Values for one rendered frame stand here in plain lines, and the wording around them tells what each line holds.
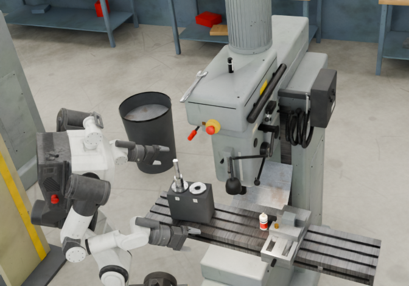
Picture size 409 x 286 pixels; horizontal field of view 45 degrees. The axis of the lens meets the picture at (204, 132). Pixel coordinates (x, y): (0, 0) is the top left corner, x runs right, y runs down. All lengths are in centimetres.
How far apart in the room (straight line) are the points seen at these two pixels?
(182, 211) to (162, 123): 169
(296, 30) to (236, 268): 128
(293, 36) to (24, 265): 255
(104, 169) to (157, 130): 234
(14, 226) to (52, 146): 181
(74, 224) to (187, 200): 84
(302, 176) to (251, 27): 102
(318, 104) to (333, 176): 217
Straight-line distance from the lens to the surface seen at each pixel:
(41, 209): 235
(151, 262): 390
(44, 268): 411
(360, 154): 471
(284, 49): 257
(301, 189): 293
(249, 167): 230
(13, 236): 384
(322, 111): 235
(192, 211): 271
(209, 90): 201
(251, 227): 272
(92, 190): 190
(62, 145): 208
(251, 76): 209
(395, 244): 398
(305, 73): 275
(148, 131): 430
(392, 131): 503
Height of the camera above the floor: 292
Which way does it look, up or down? 35 degrees down
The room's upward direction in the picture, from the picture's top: 8 degrees counter-clockwise
